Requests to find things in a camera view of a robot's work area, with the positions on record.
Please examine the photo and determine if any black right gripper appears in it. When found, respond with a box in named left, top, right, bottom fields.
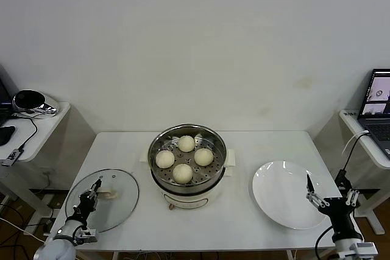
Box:
left=306, top=174, right=363, bottom=241

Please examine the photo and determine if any white steamed baozi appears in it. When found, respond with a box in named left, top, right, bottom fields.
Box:
left=194, top=147, right=214, bottom=166
left=155, top=150, right=176, bottom=169
left=178, top=135, right=196, bottom=152
left=172, top=163, right=193, bottom=183

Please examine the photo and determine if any small grey usb hub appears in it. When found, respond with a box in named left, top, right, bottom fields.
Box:
left=1, top=147, right=25, bottom=167

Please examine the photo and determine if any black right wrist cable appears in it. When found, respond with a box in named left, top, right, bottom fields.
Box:
left=315, top=228, right=333, bottom=260

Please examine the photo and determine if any black cable with adapter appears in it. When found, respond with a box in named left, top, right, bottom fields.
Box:
left=334, top=133, right=371, bottom=191

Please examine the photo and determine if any round glass pot lid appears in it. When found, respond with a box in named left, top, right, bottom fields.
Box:
left=65, top=168, right=140, bottom=233

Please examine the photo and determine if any white flat cable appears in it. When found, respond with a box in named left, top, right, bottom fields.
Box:
left=341, top=130, right=369, bottom=155

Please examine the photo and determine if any round white plate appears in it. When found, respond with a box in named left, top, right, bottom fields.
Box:
left=252, top=160, right=330, bottom=230

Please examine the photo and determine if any black headset cable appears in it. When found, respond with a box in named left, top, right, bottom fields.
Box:
left=12, top=113, right=39, bottom=151

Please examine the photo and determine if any silver black headset device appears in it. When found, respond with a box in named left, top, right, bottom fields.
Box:
left=12, top=89, right=59, bottom=116

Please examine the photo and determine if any grey laptop with lit screen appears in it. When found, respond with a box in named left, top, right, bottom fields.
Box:
left=356, top=68, right=390, bottom=160

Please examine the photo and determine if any black computer mouse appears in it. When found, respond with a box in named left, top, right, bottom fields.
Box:
left=0, top=125, right=16, bottom=147

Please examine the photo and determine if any white floor cable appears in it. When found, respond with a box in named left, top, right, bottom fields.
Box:
left=0, top=217, right=46, bottom=241

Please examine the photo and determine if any dark laptop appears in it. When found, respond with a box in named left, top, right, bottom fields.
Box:
left=0, top=64, right=18, bottom=127

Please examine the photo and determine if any white side desk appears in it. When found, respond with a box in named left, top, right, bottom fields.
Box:
left=338, top=109, right=390, bottom=235
left=0, top=101, right=71, bottom=220

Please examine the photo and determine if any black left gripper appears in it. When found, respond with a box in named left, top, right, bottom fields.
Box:
left=73, top=180, right=102, bottom=223

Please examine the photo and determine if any white electric cooker pot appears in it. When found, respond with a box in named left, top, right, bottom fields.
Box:
left=139, top=147, right=237, bottom=211

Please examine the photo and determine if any perforated steel steamer basket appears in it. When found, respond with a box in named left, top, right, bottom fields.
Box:
left=148, top=124, right=228, bottom=192

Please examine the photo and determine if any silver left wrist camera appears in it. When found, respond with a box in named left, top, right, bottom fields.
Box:
left=74, top=228, right=99, bottom=245

